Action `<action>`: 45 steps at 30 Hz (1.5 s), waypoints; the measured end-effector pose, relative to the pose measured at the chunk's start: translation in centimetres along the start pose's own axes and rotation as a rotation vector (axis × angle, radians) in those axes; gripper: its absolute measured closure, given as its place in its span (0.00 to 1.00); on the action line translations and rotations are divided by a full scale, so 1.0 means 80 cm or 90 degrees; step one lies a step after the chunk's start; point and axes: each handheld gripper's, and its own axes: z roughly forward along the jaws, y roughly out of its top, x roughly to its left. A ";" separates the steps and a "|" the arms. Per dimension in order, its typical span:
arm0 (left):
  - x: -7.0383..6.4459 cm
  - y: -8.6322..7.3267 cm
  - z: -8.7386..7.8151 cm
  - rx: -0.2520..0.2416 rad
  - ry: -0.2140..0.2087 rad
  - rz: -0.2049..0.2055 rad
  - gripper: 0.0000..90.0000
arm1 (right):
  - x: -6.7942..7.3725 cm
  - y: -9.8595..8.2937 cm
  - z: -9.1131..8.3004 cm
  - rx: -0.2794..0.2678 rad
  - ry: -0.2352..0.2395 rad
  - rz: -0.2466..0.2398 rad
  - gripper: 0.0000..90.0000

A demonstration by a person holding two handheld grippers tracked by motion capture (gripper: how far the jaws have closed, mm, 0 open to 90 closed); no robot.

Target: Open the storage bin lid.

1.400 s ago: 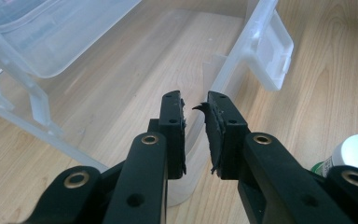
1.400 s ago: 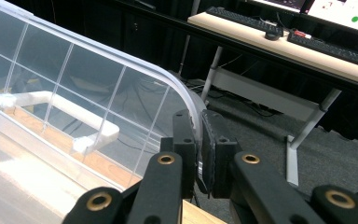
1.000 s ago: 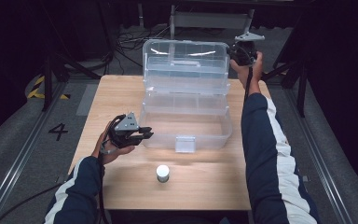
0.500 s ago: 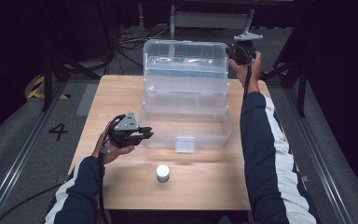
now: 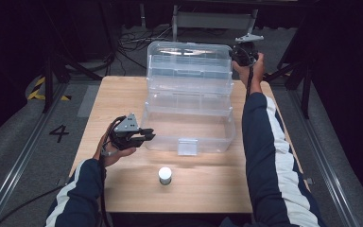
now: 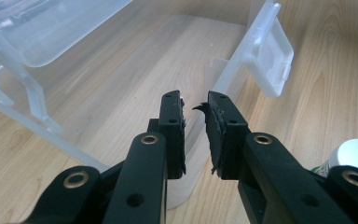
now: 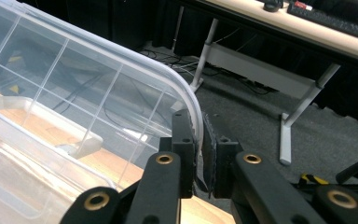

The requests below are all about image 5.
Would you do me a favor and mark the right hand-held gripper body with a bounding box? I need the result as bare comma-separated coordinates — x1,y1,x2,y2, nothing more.
230,32,265,67

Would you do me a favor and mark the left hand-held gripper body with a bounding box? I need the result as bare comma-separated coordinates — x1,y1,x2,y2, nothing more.
108,113,143,151

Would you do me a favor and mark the small white-capped jar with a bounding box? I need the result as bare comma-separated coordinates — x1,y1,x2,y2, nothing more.
158,166,173,186

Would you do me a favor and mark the clear plastic storage box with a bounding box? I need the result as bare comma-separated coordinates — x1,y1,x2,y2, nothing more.
140,41,237,157

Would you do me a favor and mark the person's right hand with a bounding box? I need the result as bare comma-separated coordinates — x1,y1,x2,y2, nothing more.
232,52,265,95

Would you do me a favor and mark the person's left hand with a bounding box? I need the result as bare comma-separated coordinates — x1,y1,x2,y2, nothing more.
93,126,137,168

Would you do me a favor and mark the black tripod stand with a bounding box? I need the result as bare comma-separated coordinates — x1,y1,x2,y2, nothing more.
264,60,313,120
42,53,103,114

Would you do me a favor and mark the yellow and black floor tape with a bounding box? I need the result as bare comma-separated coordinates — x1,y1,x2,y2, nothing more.
27,77,73,102

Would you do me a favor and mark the right hand-held gripper cable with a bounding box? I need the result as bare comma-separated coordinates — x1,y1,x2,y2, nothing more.
246,64,255,100

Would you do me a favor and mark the grey metal frame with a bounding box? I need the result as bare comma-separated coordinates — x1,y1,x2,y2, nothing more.
171,4,259,43

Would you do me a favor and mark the bundle of floor cables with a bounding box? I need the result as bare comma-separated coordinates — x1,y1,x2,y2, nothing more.
117,26,174,71

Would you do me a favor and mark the metal floor rail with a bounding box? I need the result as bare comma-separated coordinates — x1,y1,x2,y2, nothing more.
287,89,360,227
0,83,69,227

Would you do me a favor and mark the black floor cable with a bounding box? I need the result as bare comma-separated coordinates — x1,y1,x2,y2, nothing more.
0,184,66,227

